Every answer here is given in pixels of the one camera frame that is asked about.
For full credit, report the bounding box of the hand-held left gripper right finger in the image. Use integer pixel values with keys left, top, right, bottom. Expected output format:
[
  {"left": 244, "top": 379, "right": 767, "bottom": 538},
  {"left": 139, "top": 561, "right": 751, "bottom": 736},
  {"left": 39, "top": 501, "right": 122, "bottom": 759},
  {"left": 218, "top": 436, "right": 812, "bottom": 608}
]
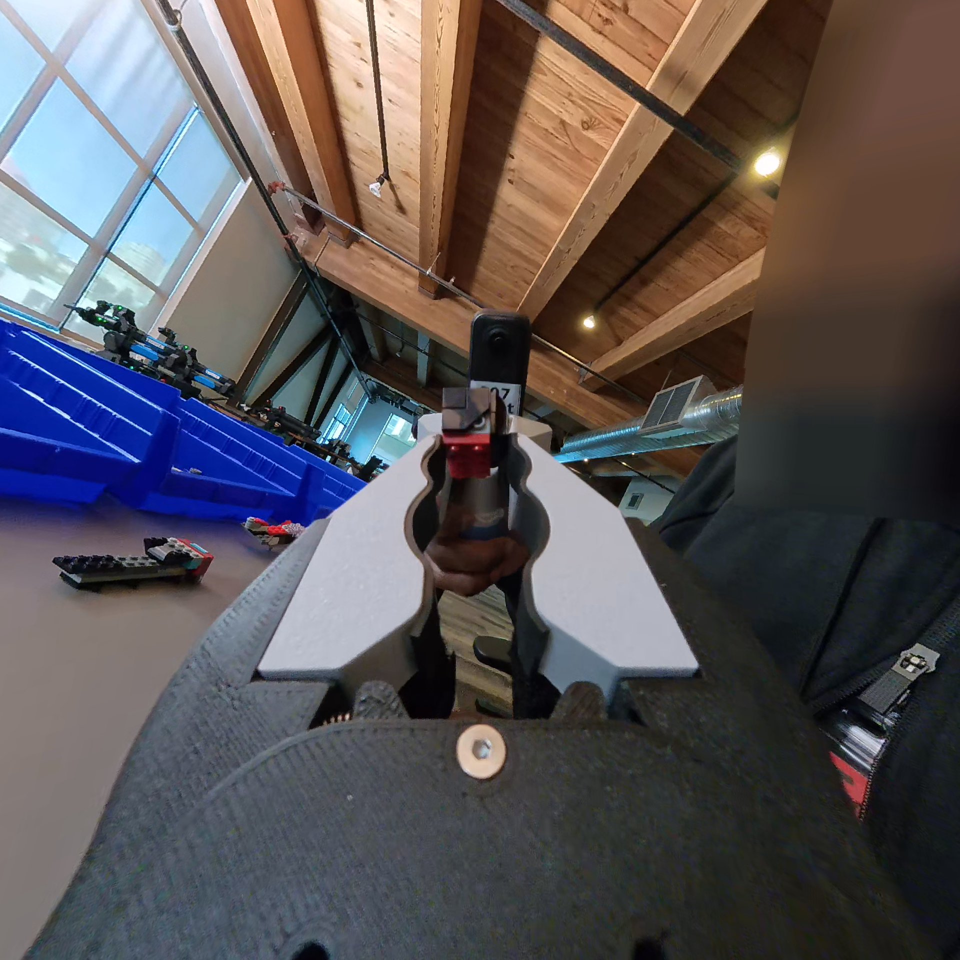
[{"left": 508, "top": 431, "right": 702, "bottom": 717}]

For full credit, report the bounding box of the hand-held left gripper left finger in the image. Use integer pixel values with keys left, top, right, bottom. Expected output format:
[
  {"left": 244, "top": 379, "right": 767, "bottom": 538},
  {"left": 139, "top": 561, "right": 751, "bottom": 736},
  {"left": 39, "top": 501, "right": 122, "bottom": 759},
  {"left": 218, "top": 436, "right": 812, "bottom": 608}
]
[{"left": 255, "top": 433, "right": 453, "bottom": 717}]

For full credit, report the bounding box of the red black toy brick build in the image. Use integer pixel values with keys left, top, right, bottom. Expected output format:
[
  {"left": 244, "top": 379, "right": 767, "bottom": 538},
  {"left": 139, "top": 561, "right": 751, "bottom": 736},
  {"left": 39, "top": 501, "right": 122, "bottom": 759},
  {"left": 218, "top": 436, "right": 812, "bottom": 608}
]
[{"left": 441, "top": 386, "right": 505, "bottom": 480}]

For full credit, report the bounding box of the person's right hand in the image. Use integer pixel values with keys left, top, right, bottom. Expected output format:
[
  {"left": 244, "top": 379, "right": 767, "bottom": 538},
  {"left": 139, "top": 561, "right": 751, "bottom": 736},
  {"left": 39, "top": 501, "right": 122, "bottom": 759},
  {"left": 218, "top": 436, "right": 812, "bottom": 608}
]
[{"left": 424, "top": 517, "right": 531, "bottom": 599}]

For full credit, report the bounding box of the ceiling vent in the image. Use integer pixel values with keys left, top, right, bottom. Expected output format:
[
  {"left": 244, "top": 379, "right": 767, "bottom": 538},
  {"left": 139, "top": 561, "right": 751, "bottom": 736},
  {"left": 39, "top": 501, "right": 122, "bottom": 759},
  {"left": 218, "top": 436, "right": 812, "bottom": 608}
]
[{"left": 641, "top": 375, "right": 723, "bottom": 435}]

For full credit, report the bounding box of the person's black jacket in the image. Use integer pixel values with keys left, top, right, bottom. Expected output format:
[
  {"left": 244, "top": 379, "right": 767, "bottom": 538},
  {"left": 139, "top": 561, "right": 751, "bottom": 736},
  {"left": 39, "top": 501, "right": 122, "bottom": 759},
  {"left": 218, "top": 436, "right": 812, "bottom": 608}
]
[{"left": 652, "top": 435, "right": 960, "bottom": 960}]

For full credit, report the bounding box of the long black toy brick assembly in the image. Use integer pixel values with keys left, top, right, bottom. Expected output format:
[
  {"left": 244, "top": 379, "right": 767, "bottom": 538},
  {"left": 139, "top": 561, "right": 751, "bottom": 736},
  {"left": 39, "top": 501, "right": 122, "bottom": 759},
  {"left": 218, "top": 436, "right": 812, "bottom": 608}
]
[{"left": 52, "top": 535, "right": 216, "bottom": 594}]

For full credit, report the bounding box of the red printed garment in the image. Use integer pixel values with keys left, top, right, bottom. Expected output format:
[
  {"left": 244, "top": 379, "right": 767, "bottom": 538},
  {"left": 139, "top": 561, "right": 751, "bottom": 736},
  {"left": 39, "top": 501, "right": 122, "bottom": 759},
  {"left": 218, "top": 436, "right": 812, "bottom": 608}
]
[{"left": 821, "top": 712, "right": 885, "bottom": 820}]

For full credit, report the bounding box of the large window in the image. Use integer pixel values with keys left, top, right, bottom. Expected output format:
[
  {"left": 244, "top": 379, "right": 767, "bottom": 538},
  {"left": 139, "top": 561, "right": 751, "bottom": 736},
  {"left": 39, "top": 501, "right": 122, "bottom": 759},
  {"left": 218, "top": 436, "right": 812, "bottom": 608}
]
[{"left": 0, "top": 0, "right": 250, "bottom": 331}]

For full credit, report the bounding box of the silver air duct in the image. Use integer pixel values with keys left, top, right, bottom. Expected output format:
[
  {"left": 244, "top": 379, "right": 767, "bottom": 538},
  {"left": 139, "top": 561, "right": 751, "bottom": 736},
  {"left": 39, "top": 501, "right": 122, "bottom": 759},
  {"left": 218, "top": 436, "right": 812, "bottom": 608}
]
[{"left": 558, "top": 382, "right": 745, "bottom": 466}]

